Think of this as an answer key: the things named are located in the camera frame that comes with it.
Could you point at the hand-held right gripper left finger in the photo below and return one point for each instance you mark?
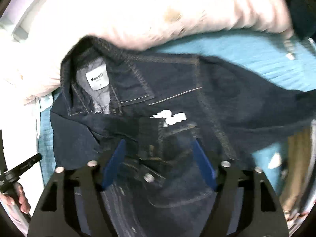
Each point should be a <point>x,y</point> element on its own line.
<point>114,164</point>

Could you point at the stack of folded clothes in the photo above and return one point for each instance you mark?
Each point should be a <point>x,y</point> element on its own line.
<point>296,167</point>

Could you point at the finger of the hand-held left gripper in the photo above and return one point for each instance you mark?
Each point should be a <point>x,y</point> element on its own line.
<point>29,163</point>

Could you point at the dark denim jacket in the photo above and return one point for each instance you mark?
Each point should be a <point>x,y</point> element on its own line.
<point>234,103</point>

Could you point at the dark puffer jacket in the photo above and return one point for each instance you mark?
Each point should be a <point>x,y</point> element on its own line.
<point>303,5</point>

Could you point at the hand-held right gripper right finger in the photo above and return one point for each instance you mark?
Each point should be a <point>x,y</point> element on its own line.
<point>204,164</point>

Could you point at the teal bed sheet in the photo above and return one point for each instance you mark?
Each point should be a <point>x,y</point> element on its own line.
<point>246,51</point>

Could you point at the person's left hand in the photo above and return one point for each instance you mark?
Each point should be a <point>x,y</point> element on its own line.
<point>23,198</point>

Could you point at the pink pillow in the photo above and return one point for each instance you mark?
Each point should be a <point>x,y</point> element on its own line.
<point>148,12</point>

